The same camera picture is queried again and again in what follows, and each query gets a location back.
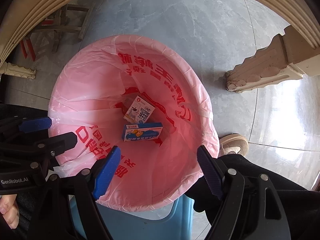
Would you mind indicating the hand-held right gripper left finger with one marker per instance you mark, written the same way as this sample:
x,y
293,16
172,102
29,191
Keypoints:
x,y
107,175

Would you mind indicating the person's left hand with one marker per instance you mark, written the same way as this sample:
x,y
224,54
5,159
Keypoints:
x,y
8,210

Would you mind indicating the blue plastic bin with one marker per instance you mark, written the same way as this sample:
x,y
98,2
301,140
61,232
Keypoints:
x,y
150,225

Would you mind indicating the bin with pink bag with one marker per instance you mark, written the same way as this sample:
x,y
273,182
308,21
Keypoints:
x,y
162,167

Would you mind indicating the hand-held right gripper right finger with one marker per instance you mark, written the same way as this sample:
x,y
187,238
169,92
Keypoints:
x,y
210,172

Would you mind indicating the cream oval coffee table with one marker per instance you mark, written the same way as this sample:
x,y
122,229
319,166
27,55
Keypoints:
x,y
32,12

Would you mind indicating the blue cardboard box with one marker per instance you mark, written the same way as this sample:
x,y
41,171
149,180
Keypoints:
x,y
142,132

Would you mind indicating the wooden stool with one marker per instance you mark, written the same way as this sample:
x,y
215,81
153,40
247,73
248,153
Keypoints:
x,y
62,27

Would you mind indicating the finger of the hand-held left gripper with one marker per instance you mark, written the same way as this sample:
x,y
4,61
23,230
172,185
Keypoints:
x,y
62,141
35,125

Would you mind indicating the person's right shoe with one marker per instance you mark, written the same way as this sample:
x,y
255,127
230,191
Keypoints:
x,y
233,143

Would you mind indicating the white milk carton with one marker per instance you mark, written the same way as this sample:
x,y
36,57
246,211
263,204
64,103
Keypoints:
x,y
140,110

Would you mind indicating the red frame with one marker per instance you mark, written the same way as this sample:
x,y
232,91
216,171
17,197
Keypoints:
x,y
28,47

